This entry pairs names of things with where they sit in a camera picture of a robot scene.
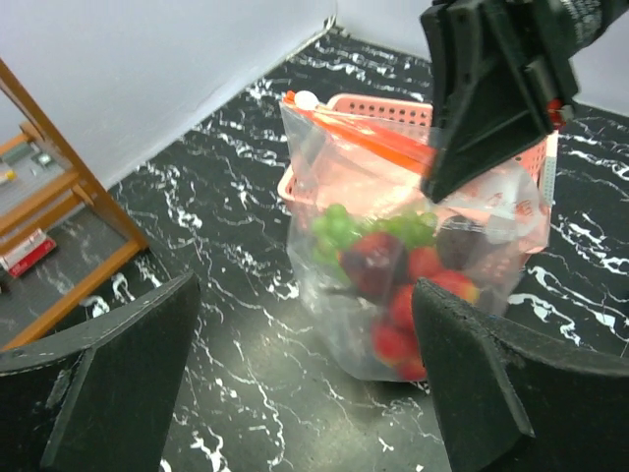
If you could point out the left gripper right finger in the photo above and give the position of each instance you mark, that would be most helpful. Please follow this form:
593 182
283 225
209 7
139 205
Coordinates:
509 398

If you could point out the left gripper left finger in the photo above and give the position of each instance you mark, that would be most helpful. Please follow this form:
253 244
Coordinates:
99 396

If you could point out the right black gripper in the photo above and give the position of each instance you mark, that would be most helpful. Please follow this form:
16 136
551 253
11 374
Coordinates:
502 79

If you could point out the red strawberry bunch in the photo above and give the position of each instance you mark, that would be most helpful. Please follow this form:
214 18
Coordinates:
417 314

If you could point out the dark red plum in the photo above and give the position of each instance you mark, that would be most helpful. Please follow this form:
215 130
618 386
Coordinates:
460 242

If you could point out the dark purple fig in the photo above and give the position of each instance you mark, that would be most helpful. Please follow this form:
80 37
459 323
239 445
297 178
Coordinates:
375 264

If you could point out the green grape cluster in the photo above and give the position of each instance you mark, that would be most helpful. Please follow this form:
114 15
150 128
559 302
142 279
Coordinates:
336 229

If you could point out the pink perforated plastic basket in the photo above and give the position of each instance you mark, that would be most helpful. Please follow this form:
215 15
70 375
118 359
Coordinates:
389 133

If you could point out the red white small box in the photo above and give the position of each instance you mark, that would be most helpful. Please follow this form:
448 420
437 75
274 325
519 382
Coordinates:
22 253

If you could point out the wooden shelf rack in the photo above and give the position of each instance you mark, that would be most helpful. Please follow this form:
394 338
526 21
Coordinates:
75 186

